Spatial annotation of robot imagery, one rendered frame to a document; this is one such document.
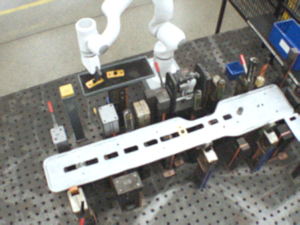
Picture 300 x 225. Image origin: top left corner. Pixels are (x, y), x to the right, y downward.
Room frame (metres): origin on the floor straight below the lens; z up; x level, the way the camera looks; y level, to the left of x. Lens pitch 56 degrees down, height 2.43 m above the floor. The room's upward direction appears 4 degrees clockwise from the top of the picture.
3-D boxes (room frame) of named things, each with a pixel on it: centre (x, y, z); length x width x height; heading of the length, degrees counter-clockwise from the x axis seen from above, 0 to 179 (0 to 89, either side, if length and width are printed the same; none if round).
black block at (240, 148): (0.81, -0.47, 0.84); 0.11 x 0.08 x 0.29; 25
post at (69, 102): (0.94, 0.44, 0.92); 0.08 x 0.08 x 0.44; 25
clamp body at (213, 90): (1.14, -0.33, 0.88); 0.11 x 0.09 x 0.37; 25
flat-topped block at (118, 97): (1.05, 0.20, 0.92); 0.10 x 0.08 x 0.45; 115
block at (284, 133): (0.90, -0.72, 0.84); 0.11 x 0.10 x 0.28; 25
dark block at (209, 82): (1.14, -0.26, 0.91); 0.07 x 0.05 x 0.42; 25
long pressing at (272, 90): (0.83, -0.13, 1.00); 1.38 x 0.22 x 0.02; 115
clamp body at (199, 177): (0.71, -0.28, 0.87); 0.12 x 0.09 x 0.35; 25
